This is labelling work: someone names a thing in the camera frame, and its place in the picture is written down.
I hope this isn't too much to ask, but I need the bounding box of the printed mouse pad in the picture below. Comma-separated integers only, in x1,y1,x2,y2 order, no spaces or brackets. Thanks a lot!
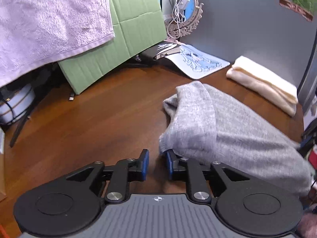
165,43,231,80

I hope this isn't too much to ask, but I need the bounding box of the green cardboard sheet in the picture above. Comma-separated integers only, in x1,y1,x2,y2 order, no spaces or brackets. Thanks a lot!
57,0,168,96

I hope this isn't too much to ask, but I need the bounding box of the cardboard box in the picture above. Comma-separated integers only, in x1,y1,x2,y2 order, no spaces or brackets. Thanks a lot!
0,131,7,202

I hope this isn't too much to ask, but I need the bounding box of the white round device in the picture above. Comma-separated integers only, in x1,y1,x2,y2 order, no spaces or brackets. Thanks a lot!
0,83,35,124

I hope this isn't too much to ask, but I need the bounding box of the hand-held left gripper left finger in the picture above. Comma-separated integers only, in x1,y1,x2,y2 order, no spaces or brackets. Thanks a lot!
66,149,149,203

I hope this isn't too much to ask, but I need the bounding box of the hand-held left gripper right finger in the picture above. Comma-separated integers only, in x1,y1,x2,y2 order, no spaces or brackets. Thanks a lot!
166,149,250,203

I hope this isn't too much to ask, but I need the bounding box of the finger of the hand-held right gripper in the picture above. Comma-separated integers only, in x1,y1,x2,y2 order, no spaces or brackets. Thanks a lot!
298,119,317,158

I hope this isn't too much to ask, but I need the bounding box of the grey refrigerator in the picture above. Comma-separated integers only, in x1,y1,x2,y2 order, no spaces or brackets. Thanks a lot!
183,0,317,119

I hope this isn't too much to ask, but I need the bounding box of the cream folded garment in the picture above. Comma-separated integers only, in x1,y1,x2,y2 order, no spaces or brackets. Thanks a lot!
226,56,299,117

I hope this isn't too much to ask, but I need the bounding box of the grey ribbed shirt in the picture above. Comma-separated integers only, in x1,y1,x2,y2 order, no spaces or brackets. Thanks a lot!
159,81,316,197

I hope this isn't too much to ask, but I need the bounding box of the brown ribbon sticker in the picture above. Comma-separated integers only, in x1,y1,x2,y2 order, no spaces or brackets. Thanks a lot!
279,0,314,22

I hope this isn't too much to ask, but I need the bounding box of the pink towel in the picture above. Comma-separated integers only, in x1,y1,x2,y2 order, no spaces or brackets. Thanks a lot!
0,0,116,88

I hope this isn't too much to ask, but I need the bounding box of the white charger cable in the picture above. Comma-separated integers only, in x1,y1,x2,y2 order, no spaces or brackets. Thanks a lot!
163,0,190,30

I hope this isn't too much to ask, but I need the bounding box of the wicker ornament with white cable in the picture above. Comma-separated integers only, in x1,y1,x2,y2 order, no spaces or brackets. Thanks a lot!
162,0,204,39

